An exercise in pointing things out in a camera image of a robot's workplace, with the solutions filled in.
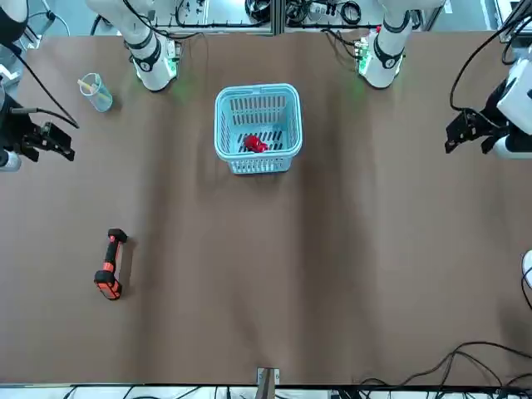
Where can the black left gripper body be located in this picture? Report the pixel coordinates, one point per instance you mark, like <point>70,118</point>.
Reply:
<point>488,129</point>

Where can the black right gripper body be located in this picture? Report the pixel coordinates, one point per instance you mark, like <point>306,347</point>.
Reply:
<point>18,135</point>

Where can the orange black barcode scanner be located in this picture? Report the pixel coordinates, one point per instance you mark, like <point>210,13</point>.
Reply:
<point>109,287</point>

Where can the red toy car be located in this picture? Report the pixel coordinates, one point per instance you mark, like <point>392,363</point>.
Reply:
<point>254,143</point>

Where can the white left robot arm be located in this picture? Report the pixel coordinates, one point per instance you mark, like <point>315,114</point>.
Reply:
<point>384,70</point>

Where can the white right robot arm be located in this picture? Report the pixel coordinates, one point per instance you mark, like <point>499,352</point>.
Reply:
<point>154,70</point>

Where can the light blue plastic basket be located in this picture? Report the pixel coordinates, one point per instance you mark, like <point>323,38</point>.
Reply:
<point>257,167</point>

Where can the clear plastic cup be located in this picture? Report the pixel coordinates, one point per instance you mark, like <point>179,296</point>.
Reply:
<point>101,101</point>

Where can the pale yellow pen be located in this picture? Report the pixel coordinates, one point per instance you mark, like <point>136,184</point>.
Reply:
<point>86,86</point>

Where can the aluminium frame rail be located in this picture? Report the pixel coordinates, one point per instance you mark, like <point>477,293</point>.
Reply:
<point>513,23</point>

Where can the aluminium frame post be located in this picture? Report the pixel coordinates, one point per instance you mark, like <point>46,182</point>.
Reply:
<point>277,16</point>

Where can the aluminium camera post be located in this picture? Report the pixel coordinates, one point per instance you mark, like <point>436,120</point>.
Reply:
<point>268,382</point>

